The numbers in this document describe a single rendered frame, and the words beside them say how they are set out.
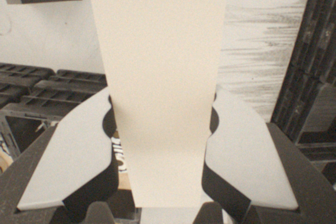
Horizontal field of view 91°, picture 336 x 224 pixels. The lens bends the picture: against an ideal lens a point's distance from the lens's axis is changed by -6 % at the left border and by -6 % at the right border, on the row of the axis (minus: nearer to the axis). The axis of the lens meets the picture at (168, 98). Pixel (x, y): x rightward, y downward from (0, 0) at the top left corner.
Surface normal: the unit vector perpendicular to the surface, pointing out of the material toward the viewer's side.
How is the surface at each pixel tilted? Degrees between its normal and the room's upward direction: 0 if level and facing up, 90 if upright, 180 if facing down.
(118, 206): 90
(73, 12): 0
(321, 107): 0
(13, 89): 90
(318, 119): 0
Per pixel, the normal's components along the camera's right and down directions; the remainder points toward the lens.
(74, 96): 0.13, -0.85
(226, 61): 0.00, 0.51
